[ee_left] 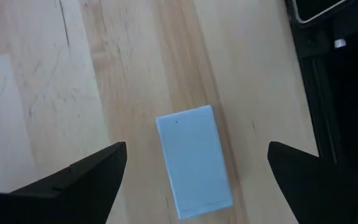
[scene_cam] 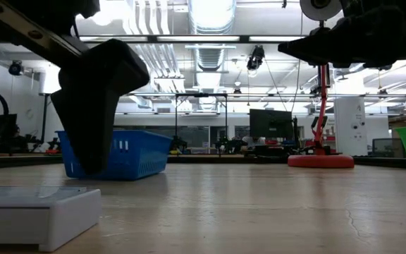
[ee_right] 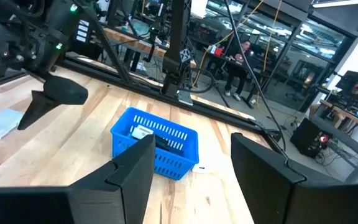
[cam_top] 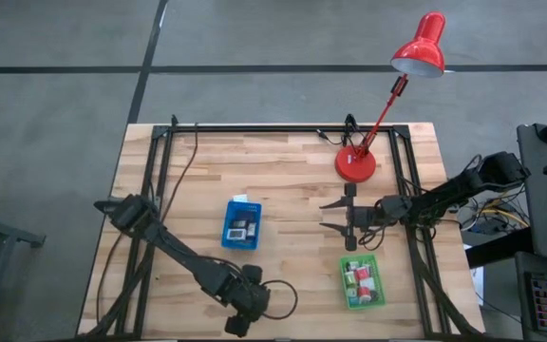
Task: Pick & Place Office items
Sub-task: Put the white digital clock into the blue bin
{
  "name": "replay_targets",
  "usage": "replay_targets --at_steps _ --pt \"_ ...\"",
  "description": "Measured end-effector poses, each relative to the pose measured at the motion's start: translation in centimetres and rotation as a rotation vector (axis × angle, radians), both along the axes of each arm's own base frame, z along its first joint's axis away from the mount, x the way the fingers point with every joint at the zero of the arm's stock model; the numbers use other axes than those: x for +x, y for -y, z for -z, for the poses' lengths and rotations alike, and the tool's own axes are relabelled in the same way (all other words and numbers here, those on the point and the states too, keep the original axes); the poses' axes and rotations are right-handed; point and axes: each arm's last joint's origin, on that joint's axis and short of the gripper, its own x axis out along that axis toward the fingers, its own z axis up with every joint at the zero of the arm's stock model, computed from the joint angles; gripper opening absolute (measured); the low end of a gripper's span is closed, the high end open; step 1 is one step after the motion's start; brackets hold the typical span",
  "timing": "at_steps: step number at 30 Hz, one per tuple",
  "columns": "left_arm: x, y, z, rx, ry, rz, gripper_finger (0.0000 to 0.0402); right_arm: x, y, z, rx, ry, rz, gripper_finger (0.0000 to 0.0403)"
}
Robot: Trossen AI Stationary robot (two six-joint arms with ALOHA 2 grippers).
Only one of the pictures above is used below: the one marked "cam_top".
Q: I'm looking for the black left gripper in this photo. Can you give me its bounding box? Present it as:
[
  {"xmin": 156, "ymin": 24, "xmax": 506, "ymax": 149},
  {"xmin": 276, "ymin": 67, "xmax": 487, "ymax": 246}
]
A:
[{"xmin": 224, "ymin": 264, "xmax": 272, "ymax": 339}]

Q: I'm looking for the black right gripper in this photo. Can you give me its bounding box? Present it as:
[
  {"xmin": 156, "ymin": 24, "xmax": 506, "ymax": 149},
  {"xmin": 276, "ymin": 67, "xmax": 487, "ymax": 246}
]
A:
[{"xmin": 319, "ymin": 182, "xmax": 380, "ymax": 253}]

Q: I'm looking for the red desk lamp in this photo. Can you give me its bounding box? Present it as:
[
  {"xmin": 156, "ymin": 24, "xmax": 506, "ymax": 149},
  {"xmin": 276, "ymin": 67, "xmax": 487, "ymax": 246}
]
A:
[{"xmin": 333, "ymin": 10, "xmax": 447, "ymax": 184}]

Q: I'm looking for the blue plastic basket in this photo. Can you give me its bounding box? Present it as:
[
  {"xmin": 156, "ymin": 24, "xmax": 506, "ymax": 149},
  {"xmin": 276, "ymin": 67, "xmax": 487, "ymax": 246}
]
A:
[{"xmin": 219, "ymin": 199, "xmax": 263, "ymax": 252}]

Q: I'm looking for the green plastic basket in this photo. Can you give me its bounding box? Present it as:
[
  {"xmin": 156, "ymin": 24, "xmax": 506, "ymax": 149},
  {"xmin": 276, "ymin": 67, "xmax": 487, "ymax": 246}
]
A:
[{"xmin": 339, "ymin": 253, "xmax": 387, "ymax": 312}]

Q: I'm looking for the black side desk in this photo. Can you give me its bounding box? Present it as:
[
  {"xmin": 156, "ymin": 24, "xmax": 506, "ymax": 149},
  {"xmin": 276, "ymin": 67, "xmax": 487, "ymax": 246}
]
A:
[{"xmin": 465, "ymin": 106, "xmax": 547, "ymax": 342}]

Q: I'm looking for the grey metal stand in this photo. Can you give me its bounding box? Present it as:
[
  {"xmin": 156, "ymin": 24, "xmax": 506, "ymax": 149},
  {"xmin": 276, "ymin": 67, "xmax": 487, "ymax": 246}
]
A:
[{"xmin": 0, "ymin": 207, "xmax": 47, "ymax": 342}]

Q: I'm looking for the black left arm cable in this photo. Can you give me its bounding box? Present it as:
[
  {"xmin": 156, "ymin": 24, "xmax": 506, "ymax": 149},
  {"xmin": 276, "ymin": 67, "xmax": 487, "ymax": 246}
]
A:
[{"xmin": 95, "ymin": 122, "xmax": 300, "ymax": 325}]

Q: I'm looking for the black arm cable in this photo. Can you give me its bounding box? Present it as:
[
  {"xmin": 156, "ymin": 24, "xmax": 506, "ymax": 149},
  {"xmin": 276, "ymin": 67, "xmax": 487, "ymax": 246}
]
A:
[
  {"xmin": 357, "ymin": 154, "xmax": 486, "ymax": 253},
  {"xmin": 95, "ymin": 122, "xmax": 300, "ymax": 325}
]

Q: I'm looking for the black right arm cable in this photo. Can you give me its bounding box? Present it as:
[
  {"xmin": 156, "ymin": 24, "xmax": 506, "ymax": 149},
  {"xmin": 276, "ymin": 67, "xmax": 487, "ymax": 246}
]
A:
[{"xmin": 357, "ymin": 154, "xmax": 486, "ymax": 253}]

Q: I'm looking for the black lamp power cable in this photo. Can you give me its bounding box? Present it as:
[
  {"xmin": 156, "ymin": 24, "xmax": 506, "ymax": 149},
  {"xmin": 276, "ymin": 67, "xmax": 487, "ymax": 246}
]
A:
[{"xmin": 314, "ymin": 112, "xmax": 374, "ymax": 148}]

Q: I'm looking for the black aluminium table frame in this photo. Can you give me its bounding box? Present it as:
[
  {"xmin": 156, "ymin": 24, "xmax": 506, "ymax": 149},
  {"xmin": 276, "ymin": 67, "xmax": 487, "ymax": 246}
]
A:
[{"xmin": 81, "ymin": 122, "xmax": 483, "ymax": 342}]

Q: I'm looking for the bundle of floor cables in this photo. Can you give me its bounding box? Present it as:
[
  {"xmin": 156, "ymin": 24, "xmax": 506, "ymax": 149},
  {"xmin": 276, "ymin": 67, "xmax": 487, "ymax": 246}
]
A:
[{"xmin": 456, "ymin": 180, "xmax": 534, "ymax": 238}]

